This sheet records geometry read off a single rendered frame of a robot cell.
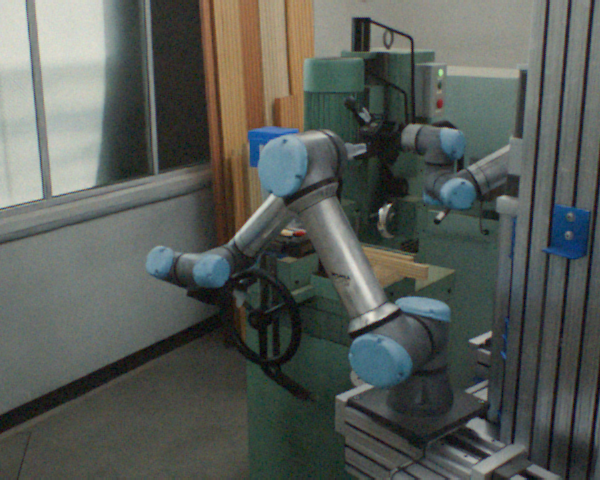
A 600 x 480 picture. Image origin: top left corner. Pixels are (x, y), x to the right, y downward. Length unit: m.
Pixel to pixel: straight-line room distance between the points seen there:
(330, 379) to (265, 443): 0.40
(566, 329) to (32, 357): 2.35
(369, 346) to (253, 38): 2.70
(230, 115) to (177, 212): 0.53
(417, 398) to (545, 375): 0.27
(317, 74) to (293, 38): 2.00
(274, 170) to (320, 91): 0.74
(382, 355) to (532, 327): 0.34
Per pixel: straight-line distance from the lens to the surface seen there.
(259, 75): 4.05
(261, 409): 2.60
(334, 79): 2.24
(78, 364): 3.59
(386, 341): 1.50
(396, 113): 2.43
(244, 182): 3.76
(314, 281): 2.28
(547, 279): 1.63
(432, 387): 1.69
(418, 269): 2.25
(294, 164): 1.51
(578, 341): 1.63
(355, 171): 2.42
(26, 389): 3.45
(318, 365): 2.37
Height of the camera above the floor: 1.63
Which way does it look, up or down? 16 degrees down
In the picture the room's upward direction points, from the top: straight up
